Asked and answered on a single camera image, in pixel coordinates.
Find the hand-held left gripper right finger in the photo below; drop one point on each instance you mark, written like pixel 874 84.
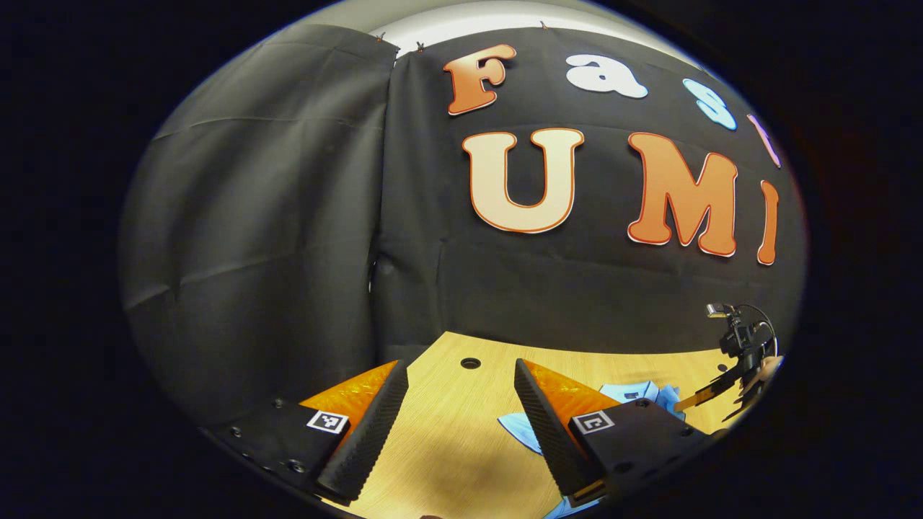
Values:
pixel 551 440

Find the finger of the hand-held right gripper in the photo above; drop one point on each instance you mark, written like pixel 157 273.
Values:
pixel 710 393

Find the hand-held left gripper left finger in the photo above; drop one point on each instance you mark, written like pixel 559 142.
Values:
pixel 368 440

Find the light blue T-shirt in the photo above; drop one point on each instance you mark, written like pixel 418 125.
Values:
pixel 520 427

